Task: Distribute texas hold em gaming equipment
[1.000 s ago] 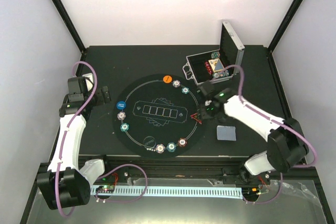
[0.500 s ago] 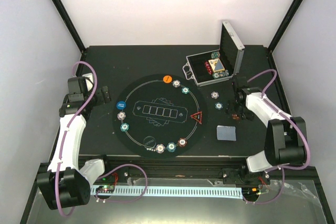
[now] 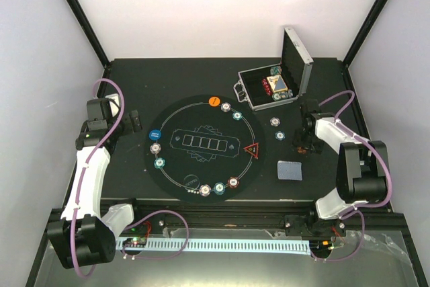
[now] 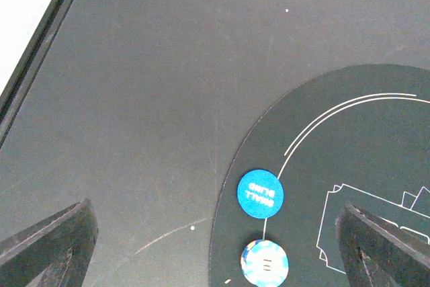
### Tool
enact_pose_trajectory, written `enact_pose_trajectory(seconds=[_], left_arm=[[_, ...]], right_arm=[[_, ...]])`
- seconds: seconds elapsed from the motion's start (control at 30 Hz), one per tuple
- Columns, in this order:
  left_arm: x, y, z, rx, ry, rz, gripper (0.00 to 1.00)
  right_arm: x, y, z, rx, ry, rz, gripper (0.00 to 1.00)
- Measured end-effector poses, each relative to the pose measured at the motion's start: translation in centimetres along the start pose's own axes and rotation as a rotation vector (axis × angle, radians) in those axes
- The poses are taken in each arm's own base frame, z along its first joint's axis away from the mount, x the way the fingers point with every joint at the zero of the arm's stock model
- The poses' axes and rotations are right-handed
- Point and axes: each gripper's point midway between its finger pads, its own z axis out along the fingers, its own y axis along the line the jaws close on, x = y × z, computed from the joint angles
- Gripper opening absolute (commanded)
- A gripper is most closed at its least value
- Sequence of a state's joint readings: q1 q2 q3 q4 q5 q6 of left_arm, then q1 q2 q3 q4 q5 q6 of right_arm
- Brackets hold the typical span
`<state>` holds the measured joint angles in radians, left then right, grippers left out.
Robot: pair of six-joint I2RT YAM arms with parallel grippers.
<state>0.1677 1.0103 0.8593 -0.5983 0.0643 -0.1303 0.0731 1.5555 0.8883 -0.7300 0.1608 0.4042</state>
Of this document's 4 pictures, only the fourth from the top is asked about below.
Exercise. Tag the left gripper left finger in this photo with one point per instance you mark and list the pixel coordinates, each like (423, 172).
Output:
(58, 249)

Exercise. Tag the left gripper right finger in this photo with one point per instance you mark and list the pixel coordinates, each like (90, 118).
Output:
(377, 253)

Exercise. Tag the white chip mat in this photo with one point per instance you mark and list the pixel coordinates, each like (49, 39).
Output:
(264, 263)

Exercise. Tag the blue small blind button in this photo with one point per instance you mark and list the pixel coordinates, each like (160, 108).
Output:
(260, 194)

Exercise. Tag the round black poker mat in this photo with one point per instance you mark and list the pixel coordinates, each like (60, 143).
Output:
(356, 135)

